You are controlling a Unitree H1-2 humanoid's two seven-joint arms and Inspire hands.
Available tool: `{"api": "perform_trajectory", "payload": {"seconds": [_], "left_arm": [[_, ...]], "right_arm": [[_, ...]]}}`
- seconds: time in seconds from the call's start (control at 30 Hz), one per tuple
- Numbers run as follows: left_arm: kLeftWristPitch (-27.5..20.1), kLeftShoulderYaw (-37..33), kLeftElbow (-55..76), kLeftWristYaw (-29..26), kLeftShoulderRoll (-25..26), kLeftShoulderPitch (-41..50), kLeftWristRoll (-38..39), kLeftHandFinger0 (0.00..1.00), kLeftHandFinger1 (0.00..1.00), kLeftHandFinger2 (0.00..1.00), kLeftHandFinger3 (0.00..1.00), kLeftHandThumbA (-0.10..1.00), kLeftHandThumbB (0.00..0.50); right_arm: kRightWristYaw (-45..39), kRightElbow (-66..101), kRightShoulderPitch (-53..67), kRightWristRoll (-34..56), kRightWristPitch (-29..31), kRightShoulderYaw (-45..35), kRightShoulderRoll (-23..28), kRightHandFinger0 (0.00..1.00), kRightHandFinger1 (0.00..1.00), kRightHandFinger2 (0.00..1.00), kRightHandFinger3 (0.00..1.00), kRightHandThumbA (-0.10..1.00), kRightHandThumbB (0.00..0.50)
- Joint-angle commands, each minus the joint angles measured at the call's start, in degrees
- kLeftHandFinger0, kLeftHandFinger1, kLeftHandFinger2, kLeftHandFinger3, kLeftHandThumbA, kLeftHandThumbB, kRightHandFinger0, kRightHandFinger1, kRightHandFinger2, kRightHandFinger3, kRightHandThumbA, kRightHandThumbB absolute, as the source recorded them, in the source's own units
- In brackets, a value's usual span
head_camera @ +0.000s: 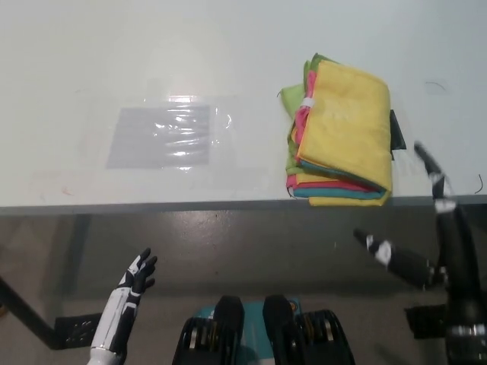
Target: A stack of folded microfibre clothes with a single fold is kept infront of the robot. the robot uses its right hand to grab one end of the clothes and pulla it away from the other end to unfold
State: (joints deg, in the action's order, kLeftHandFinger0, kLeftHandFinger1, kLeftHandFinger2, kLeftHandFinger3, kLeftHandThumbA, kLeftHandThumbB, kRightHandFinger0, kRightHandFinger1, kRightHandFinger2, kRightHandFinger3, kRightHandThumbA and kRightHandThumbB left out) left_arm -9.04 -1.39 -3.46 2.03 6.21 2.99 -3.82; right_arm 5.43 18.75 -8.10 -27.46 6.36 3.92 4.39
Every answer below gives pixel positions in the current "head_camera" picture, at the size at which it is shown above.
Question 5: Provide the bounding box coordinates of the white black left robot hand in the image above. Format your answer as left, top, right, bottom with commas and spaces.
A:
90, 247, 159, 351

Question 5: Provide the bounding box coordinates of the grey table leg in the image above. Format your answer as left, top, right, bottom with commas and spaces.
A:
56, 214, 93, 319

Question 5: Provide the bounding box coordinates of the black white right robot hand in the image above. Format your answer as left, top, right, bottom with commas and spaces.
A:
352, 141, 487, 329

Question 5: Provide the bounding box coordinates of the black tape strip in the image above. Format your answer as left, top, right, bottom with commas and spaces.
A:
389, 109, 408, 161

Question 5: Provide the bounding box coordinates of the black table foot plate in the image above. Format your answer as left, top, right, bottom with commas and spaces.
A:
54, 313, 98, 349
403, 303, 450, 341

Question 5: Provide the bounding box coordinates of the teal microfibre cloth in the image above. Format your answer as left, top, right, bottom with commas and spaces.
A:
291, 159, 386, 200

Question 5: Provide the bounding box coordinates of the clear plastic sheet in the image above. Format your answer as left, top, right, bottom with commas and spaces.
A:
78, 90, 245, 180

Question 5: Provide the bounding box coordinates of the large yellow microfibre cloth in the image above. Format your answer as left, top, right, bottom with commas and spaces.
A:
296, 59, 393, 208

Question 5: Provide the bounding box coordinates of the pink microfibre cloth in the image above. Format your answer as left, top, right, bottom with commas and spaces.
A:
285, 69, 368, 192

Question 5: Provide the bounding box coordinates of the black diagonal table brace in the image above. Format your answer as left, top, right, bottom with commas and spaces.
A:
0, 275, 64, 349

